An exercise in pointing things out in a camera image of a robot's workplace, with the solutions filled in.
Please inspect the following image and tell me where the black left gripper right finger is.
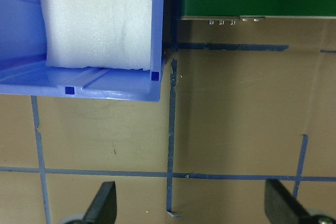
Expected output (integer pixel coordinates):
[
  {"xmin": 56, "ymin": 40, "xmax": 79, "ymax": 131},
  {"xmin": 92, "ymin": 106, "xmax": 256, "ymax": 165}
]
[{"xmin": 264, "ymin": 179, "xmax": 317, "ymax": 224}]

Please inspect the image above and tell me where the blue plastic bin left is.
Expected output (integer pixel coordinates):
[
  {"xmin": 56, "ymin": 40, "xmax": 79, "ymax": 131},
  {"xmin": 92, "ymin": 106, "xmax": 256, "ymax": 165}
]
[{"xmin": 1, "ymin": 0, "xmax": 164, "ymax": 102}]

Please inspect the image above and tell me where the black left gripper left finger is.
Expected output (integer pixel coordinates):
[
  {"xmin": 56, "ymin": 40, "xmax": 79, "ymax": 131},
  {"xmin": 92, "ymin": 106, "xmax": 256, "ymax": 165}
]
[{"xmin": 82, "ymin": 182, "xmax": 117, "ymax": 223}]

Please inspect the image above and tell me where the white foam pad left bin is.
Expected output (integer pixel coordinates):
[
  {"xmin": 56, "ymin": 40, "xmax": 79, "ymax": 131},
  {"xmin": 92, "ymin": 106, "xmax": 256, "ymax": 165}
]
[{"xmin": 40, "ymin": 0, "xmax": 152, "ymax": 70}]

